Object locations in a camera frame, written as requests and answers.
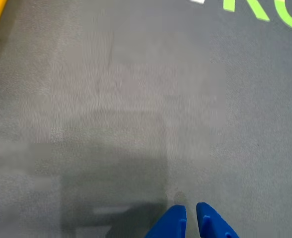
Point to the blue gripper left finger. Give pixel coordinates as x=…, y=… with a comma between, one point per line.
x=169, y=224

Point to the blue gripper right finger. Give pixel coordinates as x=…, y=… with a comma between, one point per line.
x=213, y=223

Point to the grey mat with printed letters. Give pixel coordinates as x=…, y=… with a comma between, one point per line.
x=136, y=111

